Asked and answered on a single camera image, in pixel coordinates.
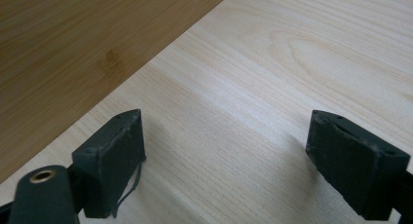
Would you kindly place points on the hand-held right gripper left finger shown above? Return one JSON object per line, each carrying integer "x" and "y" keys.
{"x": 113, "y": 165}

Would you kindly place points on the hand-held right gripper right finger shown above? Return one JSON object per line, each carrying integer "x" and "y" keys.
{"x": 354, "y": 165}

